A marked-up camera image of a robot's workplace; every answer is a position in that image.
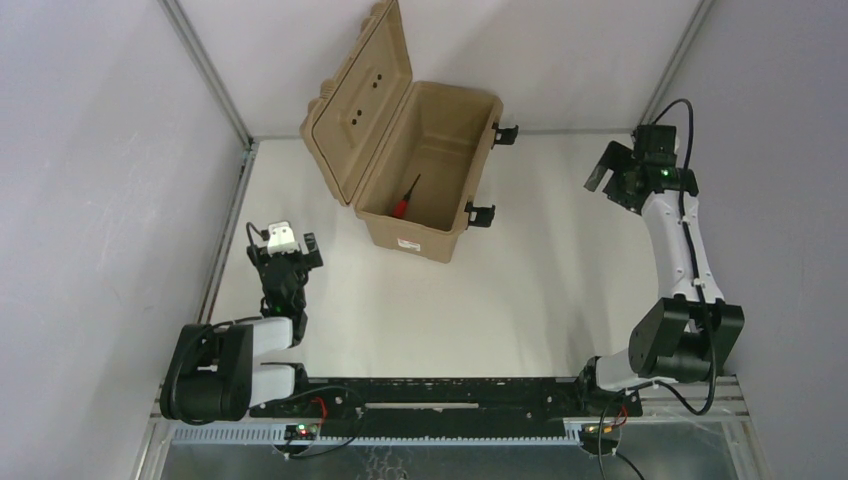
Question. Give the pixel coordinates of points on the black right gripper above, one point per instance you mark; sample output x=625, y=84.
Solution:
x=619, y=178

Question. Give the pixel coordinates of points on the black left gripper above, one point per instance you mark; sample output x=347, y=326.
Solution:
x=284, y=259

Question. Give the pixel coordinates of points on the red black screwdriver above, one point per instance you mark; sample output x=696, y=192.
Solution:
x=399, y=211

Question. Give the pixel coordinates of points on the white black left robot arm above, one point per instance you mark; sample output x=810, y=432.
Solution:
x=214, y=374

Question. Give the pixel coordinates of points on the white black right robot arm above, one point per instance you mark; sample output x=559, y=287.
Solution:
x=690, y=331

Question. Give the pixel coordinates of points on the black toolbox rear latch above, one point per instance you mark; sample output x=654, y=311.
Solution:
x=504, y=136

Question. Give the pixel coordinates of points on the black toolbox latch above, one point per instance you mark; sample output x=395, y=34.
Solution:
x=478, y=216
x=504, y=136

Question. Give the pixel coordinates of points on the tan plastic toolbox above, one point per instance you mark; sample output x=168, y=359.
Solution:
x=373, y=128

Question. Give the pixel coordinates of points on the black toolbox front latch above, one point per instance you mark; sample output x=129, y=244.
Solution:
x=478, y=216

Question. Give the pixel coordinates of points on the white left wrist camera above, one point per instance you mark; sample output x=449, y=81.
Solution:
x=281, y=238

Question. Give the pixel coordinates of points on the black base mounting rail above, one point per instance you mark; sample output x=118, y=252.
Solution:
x=448, y=408

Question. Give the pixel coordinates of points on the aluminium frame rail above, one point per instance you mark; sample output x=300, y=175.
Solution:
x=198, y=54

